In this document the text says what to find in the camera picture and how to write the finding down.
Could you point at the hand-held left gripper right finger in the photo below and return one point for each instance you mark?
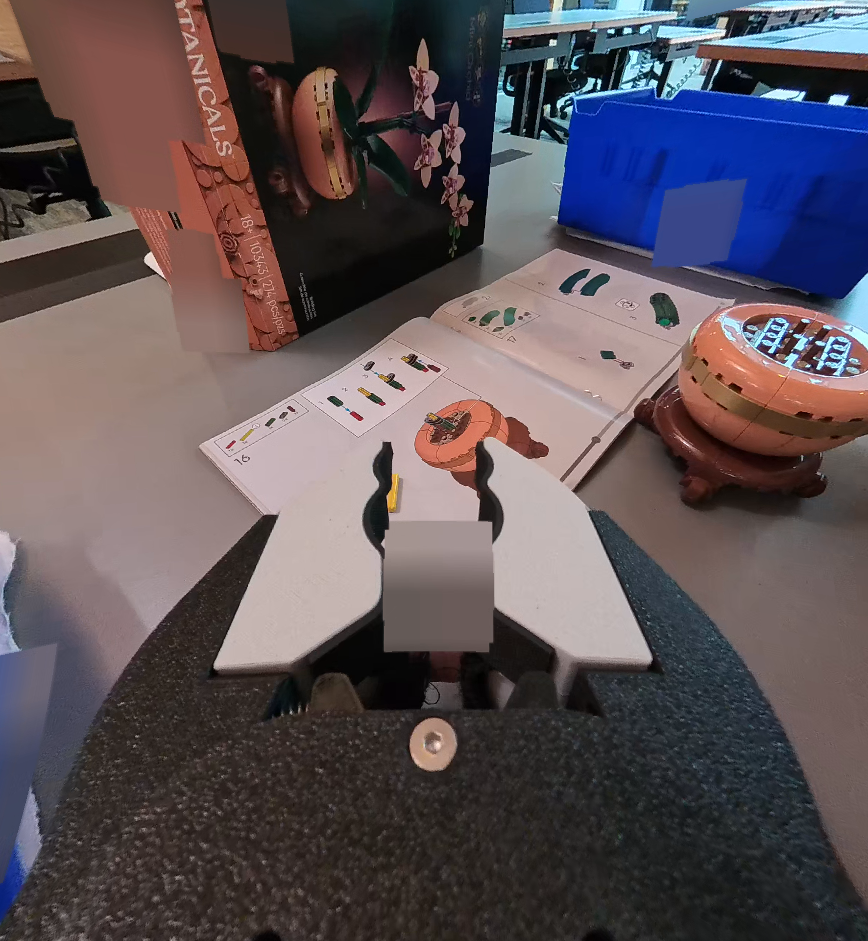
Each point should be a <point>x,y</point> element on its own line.
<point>559,581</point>

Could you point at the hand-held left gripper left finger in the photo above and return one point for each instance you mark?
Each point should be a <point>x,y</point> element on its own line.
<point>309,581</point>

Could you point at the small yellow brick piece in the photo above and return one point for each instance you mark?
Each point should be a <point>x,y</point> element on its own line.
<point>394,494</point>

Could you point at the grey desk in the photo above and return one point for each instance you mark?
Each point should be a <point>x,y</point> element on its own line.
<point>111,412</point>

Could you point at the open instruction booklet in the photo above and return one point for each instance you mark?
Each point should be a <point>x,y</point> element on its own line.
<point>522,345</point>

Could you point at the peach brick flowerpot model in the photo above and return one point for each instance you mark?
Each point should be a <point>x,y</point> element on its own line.
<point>735,412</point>

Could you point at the white card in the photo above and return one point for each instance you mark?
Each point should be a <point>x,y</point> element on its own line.
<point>153,264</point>

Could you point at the orange floral toy box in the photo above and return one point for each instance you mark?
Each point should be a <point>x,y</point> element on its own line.
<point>390,235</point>

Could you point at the large blue plastic bin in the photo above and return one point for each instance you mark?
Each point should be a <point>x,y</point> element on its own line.
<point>809,191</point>

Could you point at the wooden top office table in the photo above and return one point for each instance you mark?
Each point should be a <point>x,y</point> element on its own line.
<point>809,48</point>
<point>588,22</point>

